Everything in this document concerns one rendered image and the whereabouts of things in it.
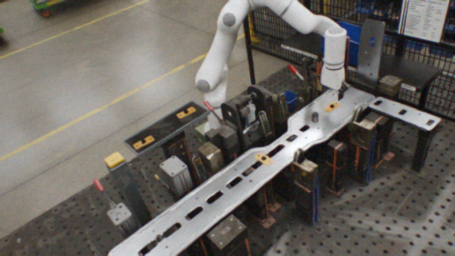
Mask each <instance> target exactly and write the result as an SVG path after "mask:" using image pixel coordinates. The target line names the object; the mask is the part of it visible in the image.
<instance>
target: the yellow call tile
mask: <svg viewBox="0 0 455 256"><path fill-rule="evenodd" d="M104 160H105V161H106V163H107V164H108V165H109V166H110V168H113V167H114V166H115V165H117V164H119V163H120V162H123V161H124V158H123V156H122V155H120V154H119V153H118V152H115V153H114V154H111V155H110V156H109V157H108V158H106V159H104Z"/></svg>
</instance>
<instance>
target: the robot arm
mask: <svg viewBox="0 0 455 256"><path fill-rule="evenodd" d="M260 7H268V8H270V9H271V10H272V11H273V12H275V13H277V15H278V16H279V17H281V19H284V20H285V21H286V22H288V24H289V25H291V26H292V27H294V28H295V29H296V30H298V31H299V32H300V33H301V34H304V35H307V34H309V33H310V32H316V33H317V34H319V35H322V36H323V37H324V38H325V48H324V66H323V69H322V72H321V74H319V75H318V76H317V77H318V79H319V82H320V86H321V91H322V92H321V93H325V92H327V86H328V87H331V88H333V89H335V90H338V91H339V93H338V101H340V100H342V98H343V97H344V93H345V92H346V91H347V90H348V89H349V88H350V86H348V84H346V82H345V70H344V67H343V66H344V59H345V41H346V30H345V29H343V28H341V27H340V26H339V25H338V24H336V23H335V22H334V21H332V20H331V19H330V18H327V17H324V16H321V15H315V14H313V13H311V12H310V11H308V10H307V9H306V8H305V7H304V6H303V5H302V4H300V3H299V2H298V1H297V0H230V1H229V2H228V3H227V4H225V6H224V7H223V9H222V11H221V13H220V16H219V19H218V23H217V25H218V27H217V31H216V34H215V38H214V39H213V44H212V46H211V48H210V51H209V53H208V55H207V56H206V58H205V59H204V62H203V63H202V66H201V67H200V70H199V71H198V74H196V78H195V84H196V86H197V87H198V89H199V90H201V91H202V92H204V101H206V102H208V103H209V104H210V105H211V106H212V107H213V109H214V111H215V113H216V114H218V115H219V118H220V119H223V118H222V113H221V104H222V103H223V102H227V97H226V96H225V91H227V86H228V66H227V61H228V58H229V56H230V54H231V52H232V49H233V47H234V44H235V43H236V40H237V38H238V31H239V28H240V26H241V24H242V22H243V20H244V19H245V18H246V17H247V16H248V13H249V12H251V11H252V10H254V9H257V8H260ZM340 87H341V88H342V91H341V89H340ZM344 87H345V88H344ZM208 119H209V121H208V123H206V124H205V126H204V132H208V131H209V130H210V129H214V130H216V129H218V128H219V127H220V126H221V124H220V123H219V120H218V119H216V118H215V115H214V114H213V113H212V112H211V113H210V115H208Z"/></svg>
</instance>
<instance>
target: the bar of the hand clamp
mask: <svg viewBox="0 0 455 256"><path fill-rule="evenodd" d="M300 62H301V68H302V73H303V77H304V82H305V86H307V87H308V88H309V85H311V87H310V88H309V90H313V85H312V79H311V69H310V66H311V65H312V64H313V59H309V58H308V57H304V58H302V59H300Z"/></svg>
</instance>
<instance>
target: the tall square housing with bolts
mask: <svg viewBox="0 0 455 256"><path fill-rule="evenodd" d="M160 168H161V171H162V174H163V175H164V179H165V181H166V183H167V185H168V186H169V188H170V189H171V192H172V194H173V198H174V200H175V202H177V201H179V200H181V199H182V198H183V197H184V196H185V195H186V194H189V193H190V192H191V191H192V190H193V189H192V188H193V186H194V185H193V183H192V180H191V177H190V172H189V170H188V166H187V165H186V164H184V163H183V162H182V161H181V160H179V159H178V158H177V157H176V156H172V157H171V158H170V159H169V160H166V161H165V162H163V163H161V164H160ZM198 208H200V207H198ZM198 208H195V209H194V210H193V211H192V212H194V211H195V210H197V209H198ZM192 212H190V213H189V214H187V216H188V217H189V218H190V219H192V214H191V213H192Z"/></svg>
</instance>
